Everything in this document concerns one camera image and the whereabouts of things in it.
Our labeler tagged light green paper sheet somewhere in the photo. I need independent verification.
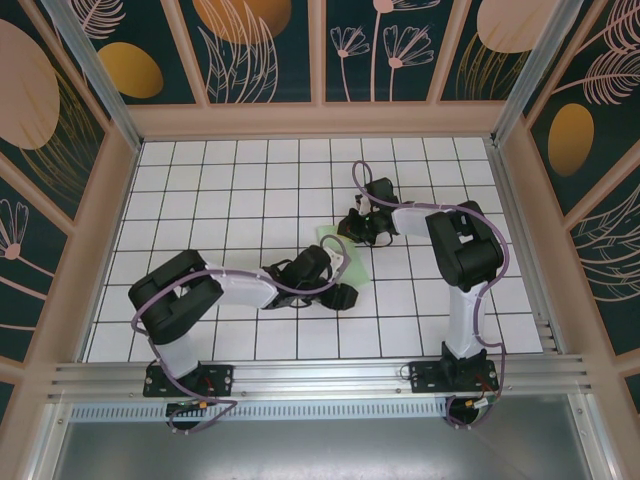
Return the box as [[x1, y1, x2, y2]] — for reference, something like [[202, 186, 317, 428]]
[[315, 224, 372, 290]]

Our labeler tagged aluminium corner post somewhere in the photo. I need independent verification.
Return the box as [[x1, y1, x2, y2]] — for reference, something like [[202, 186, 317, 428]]
[[40, 0, 145, 152], [492, 0, 584, 147]]

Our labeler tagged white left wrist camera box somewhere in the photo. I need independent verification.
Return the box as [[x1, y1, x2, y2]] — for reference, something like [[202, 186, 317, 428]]
[[322, 237, 351, 274]]

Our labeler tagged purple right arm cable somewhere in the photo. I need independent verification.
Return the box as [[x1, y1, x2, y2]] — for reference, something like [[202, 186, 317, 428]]
[[352, 160, 511, 432]]

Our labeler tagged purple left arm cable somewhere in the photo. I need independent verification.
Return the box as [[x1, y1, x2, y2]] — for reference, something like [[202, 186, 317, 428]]
[[130, 234, 351, 436]]

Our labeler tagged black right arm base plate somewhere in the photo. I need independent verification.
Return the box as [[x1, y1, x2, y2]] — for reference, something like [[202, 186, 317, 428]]
[[408, 360, 500, 394]]

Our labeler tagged aluminium side rail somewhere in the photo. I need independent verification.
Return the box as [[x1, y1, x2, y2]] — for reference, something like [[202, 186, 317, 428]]
[[487, 139, 567, 357]]

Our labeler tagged long aluminium mounting rail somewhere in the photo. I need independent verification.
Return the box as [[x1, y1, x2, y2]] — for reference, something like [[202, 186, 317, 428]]
[[47, 353, 599, 401]]

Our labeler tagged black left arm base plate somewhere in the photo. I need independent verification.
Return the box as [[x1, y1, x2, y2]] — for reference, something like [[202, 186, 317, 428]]
[[142, 363, 236, 399]]

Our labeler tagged grey metal panel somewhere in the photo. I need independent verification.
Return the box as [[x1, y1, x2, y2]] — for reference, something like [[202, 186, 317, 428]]
[[29, 399, 617, 480]]

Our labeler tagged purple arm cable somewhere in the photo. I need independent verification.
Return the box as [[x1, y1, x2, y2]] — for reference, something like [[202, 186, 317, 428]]
[[130, 234, 351, 436], [352, 160, 511, 432]]

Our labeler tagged slotted grey cable duct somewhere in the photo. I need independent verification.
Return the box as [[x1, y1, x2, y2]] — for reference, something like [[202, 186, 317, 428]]
[[69, 397, 454, 422]]

